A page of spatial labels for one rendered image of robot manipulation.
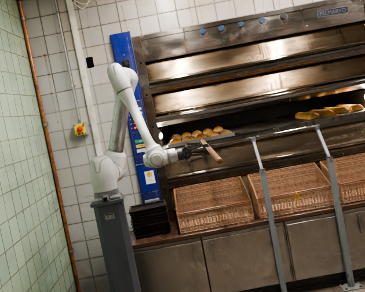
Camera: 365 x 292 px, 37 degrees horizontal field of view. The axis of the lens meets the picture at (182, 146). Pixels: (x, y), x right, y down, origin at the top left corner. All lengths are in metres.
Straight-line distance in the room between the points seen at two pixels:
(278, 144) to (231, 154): 0.39
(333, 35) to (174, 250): 2.11
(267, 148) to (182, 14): 1.27
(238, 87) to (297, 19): 0.71
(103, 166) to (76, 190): 1.14
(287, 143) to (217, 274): 1.22
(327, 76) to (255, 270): 1.64
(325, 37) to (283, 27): 0.35
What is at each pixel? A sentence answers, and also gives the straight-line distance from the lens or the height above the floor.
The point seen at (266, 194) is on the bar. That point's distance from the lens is 3.91.
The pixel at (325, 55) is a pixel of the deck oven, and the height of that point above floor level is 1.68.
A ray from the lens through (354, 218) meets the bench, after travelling 4.14.
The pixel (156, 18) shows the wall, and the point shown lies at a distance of 4.48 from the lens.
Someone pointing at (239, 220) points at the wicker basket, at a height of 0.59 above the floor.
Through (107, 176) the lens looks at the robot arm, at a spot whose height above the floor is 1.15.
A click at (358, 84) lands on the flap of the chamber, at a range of 4.49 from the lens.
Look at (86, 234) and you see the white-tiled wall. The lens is 4.61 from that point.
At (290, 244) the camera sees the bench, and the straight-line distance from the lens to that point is 4.07.
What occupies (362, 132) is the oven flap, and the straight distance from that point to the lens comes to 4.65.
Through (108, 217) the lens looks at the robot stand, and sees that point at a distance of 3.45.
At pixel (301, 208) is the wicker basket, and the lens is 4.08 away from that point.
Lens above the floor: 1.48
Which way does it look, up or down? 4 degrees down
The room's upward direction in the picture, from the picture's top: 11 degrees counter-clockwise
